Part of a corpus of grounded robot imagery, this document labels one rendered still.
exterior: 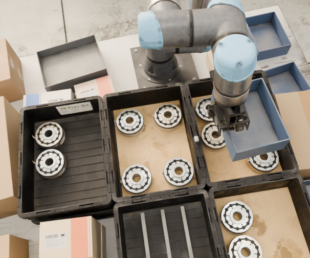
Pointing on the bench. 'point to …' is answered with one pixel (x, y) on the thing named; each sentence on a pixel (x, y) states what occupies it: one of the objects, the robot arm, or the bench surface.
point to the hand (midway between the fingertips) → (223, 122)
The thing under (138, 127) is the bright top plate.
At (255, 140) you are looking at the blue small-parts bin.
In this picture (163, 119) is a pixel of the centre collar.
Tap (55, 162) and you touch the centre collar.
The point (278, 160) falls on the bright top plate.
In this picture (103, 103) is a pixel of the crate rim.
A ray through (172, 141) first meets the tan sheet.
